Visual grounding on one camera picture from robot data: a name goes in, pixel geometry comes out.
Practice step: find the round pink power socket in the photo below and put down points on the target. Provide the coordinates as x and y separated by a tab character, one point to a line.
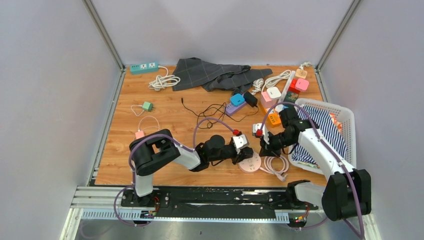
250	165

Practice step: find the beige tag adapter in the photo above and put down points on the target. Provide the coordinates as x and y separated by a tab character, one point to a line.
300	74

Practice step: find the black power adapter brick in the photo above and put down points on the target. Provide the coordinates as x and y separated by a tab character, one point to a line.
250	99

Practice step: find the dark grey checked cloth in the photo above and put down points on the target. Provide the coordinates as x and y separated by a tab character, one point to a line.
195	72

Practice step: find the blue white striped cloth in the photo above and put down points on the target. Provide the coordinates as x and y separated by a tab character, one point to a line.
330	131

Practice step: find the long white power strip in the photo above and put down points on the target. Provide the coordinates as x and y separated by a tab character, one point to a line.
280	107

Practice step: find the pink USB charger plug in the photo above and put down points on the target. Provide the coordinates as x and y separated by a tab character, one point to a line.
139	134

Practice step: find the orange power strip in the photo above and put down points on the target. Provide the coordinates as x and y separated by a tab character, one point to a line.
273	120

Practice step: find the purple USB power strip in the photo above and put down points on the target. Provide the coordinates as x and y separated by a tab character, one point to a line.
231	109

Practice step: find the white square plug adapter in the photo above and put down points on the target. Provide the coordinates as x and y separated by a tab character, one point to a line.
274	93

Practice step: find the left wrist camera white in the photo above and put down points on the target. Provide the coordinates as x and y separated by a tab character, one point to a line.
240	142

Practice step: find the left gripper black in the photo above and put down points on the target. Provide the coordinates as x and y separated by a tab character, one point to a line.
243	154

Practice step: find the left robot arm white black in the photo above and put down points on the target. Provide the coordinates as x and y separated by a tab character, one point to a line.
152	152

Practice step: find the pink square plug adapter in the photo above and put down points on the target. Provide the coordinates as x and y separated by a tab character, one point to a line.
301	84

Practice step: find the red plug adapter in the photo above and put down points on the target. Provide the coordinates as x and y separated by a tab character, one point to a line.
292	87

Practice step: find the white plastic basket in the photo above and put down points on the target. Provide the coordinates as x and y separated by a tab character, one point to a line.
344	118

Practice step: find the pink cube socket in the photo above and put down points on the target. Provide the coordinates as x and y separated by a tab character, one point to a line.
266	101

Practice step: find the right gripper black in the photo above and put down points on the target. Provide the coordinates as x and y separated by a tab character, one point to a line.
269	150

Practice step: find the black mounting base rail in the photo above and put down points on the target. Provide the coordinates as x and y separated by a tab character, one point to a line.
216	202

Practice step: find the dark green plug adapter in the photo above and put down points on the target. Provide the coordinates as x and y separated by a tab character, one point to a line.
291	97

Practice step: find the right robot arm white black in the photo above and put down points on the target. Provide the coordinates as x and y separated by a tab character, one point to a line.
348	191

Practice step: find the teal power strip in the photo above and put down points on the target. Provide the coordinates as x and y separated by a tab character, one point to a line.
143	68

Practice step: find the blue square plug adapter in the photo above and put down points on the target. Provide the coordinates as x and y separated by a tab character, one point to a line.
237	99

